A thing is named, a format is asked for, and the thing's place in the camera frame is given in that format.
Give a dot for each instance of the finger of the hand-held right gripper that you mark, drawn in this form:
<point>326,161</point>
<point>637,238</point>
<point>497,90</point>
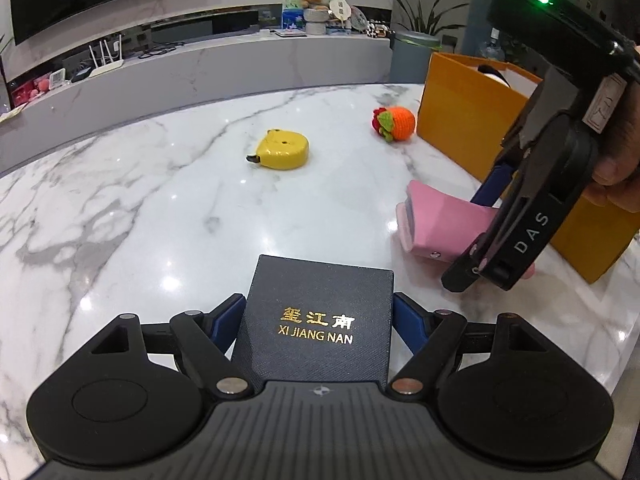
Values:
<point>492,185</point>

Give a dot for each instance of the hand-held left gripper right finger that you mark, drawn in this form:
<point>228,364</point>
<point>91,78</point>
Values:
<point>407,317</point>

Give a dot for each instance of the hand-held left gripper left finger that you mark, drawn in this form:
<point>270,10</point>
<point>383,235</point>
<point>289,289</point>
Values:
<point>227,317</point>

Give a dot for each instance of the pink pouch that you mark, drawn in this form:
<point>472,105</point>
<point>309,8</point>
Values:
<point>440,220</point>

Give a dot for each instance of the dark textured box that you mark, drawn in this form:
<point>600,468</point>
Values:
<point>310,300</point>

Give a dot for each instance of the panda plush toy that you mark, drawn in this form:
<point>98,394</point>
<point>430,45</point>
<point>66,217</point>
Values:
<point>495,76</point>

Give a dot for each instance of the orange crocheted fruit toy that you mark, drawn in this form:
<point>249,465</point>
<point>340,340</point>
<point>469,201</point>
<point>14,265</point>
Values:
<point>402,122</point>

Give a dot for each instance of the person's right hand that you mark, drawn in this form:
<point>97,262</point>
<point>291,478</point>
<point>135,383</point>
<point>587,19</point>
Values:
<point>617,175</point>

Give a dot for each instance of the grey trash can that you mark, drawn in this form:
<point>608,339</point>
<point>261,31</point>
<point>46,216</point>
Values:
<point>412,57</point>

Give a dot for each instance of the yellow tape measure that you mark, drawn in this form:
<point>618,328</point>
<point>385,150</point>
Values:
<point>282,152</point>

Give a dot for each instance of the long-leaf potted plant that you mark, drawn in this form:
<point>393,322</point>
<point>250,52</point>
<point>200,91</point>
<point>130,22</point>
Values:
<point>425,15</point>

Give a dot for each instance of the black and white checkered item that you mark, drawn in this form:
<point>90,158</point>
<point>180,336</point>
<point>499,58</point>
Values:
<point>378,30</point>

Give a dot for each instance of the decorative plate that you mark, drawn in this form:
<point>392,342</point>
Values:
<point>357,19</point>

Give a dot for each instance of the white round hand fan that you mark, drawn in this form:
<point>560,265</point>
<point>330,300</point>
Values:
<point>340,10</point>

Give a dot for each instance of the grey round pot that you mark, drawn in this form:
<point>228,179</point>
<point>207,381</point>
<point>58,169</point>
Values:
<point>316,22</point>

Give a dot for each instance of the flat book on counter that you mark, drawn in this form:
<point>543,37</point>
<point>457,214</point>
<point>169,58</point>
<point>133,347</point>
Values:
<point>290,33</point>

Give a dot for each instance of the white router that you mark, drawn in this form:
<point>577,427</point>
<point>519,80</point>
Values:
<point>107,57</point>

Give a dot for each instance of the pink items on counter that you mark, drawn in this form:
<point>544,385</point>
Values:
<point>35,87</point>

